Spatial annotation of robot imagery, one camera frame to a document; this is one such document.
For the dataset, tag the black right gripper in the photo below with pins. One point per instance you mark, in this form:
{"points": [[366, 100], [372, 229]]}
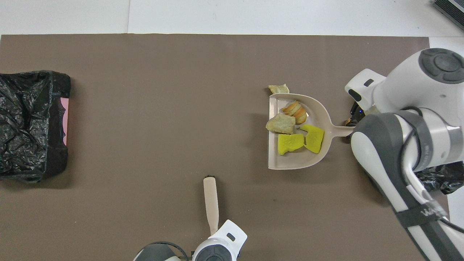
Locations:
{"points": [[359, 110]]}

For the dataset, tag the notched yellow sponge piece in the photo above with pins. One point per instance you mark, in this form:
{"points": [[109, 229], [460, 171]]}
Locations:
{"points": [[314, 139]]}

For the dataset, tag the cream orange ridged foam piece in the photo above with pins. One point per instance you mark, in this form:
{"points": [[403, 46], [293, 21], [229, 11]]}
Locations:
{"points": [[295, 110]]}

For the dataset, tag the smooth yellow sponge piece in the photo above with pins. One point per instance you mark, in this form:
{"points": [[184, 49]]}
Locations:
{"points": [[290, 144]]}

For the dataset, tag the beige foam chunk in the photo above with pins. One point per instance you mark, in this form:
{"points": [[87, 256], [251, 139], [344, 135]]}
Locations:
{"points": [[281, 124]]}

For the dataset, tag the beige plastic dustpan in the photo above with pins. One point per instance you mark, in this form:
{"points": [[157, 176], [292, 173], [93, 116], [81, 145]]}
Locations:
{"points": [[290, 162]]}

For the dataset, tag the pale foam chunk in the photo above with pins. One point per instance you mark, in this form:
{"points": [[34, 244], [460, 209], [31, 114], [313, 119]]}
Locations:
{"points": [[279, 88]]}

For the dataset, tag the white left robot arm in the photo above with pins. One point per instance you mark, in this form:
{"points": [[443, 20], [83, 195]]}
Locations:
{"points": [[217, 253]]}

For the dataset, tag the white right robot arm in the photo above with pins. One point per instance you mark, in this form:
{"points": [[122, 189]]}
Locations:
{"points": [[398, 90]]}

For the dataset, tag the right black trash bag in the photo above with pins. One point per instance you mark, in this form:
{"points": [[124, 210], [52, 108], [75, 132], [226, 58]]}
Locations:
{"points": [[438, 179]]}

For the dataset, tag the black trash bag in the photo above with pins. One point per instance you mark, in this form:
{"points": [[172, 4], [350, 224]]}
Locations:
{"points": [[32, 127], [438, 179]]}

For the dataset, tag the left black trash bag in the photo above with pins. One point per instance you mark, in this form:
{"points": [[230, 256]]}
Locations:
{"points": [[32, 127]]}

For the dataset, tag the grey ridged device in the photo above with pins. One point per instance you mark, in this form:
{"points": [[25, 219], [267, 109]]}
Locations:
{"points": [[451, 9]]}

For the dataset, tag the brown paper table mat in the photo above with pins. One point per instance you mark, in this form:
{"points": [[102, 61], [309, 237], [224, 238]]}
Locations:
{"points": [[145, 145]]}

